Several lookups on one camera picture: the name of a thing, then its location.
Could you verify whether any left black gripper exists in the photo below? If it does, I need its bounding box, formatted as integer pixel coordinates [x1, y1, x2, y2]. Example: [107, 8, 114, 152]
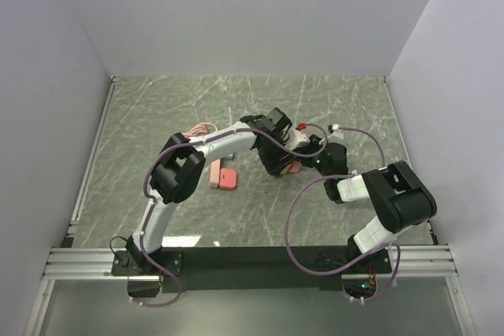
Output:
[258, 134, 298, 177]

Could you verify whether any pink triangular power strip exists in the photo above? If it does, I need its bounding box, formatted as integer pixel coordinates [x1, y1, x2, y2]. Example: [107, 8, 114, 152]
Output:
[287, 161, 302, 174]

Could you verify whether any pink triangular plug adapter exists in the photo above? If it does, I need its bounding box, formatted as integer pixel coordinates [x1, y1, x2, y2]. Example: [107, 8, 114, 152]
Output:
[218, 168, 238, 190]

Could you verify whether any pink power cord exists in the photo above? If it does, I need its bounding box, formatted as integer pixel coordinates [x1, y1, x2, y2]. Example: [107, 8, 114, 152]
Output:
[183, 121, 220, 138]

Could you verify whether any pink long power strip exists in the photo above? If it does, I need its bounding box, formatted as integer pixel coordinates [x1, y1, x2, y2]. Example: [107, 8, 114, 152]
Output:
[209, 159, 221, 188]

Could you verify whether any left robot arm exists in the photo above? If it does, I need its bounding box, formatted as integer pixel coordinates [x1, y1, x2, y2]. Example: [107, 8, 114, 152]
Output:
[126, 108, 309, 275]

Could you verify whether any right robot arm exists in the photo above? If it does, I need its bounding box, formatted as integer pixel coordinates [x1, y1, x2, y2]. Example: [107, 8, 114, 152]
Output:
[324, 161, 437, 272]

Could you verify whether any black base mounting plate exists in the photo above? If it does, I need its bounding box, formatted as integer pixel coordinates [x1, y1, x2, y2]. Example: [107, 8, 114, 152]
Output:
[111, 246, 393, 297]

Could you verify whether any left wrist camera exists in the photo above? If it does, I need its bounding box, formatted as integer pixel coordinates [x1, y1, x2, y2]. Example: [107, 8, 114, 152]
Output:
[286, 123, 309, 150]

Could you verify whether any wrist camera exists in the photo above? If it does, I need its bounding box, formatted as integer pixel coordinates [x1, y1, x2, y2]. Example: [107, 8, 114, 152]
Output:
[328, 124, 344, 140]
[286, 123, 309, 150]

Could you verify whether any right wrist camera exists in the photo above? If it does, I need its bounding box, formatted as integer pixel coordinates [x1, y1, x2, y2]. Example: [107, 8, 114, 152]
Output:
[328, 124, 344, 140]

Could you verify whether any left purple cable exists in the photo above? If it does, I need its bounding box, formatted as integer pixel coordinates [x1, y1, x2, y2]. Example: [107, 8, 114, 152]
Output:
[139, 123, 330, 308]

